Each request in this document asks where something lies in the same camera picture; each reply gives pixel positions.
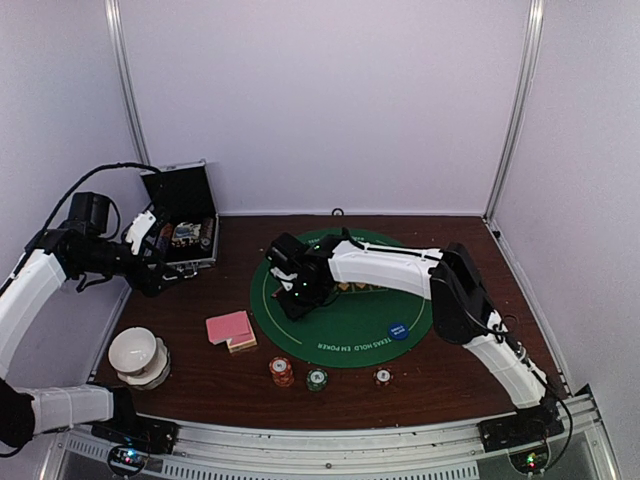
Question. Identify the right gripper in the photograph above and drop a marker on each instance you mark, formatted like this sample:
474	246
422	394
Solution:
296	310

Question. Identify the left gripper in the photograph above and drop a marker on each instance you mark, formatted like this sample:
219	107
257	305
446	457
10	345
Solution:
149	286

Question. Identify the red 5 chip stack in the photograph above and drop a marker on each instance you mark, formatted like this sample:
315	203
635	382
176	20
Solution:
281	371

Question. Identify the green 20 chip stack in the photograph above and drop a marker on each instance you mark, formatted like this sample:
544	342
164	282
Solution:
316	380

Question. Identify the blue small blind button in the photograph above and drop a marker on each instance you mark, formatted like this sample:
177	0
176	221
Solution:
398	331

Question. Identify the orange black 100 chip stack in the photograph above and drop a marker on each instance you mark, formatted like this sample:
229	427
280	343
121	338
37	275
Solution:
383	376

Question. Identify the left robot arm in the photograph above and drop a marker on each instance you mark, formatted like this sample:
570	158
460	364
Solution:
78	247

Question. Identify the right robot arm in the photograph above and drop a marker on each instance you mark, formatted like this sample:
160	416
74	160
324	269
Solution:
463	313

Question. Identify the aluminium poker case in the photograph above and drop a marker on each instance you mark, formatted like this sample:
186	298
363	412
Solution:
183	193

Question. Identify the card pack in case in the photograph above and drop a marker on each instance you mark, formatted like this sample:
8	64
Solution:
186	234

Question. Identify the right chip row in case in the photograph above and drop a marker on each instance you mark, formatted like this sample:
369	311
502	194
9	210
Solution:
207	233

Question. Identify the round green poker mat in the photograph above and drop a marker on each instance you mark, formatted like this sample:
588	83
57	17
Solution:
350	331

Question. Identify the white ceramic bowl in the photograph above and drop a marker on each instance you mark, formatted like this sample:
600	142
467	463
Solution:
130	352

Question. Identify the red-backed playing card deck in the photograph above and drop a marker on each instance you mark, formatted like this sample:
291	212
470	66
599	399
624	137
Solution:
233	327

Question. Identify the card deck box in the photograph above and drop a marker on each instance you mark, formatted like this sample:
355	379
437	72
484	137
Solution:
241	343

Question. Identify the stacked white bowls below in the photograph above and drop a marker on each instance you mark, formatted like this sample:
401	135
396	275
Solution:
154	374

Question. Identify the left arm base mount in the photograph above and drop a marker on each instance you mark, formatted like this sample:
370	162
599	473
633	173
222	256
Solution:
148	435

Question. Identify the left aluminium frame post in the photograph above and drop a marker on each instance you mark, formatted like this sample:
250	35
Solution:
117	37

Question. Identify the aluminium frame post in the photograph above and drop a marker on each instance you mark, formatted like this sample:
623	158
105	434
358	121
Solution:
529	59
117	37

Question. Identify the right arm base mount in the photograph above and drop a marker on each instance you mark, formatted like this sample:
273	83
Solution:
516	430

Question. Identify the right aluminium frame post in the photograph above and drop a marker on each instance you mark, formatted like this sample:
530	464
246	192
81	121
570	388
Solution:
529	59

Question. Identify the front aluminium rail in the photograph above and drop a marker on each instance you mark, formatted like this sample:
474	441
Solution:
452	450

